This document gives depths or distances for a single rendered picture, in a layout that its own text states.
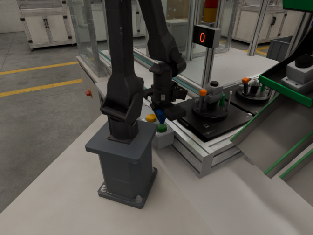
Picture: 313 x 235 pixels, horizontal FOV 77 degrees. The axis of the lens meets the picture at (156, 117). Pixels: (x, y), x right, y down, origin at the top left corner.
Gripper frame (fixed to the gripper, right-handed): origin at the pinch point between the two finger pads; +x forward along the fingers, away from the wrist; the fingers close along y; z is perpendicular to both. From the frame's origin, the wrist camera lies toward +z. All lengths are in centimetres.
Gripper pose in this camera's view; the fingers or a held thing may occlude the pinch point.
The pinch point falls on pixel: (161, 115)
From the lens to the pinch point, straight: 68.0
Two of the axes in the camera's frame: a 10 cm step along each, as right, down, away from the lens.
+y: -5.1, -4.9, 7.1
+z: 8.6, -2.9, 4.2
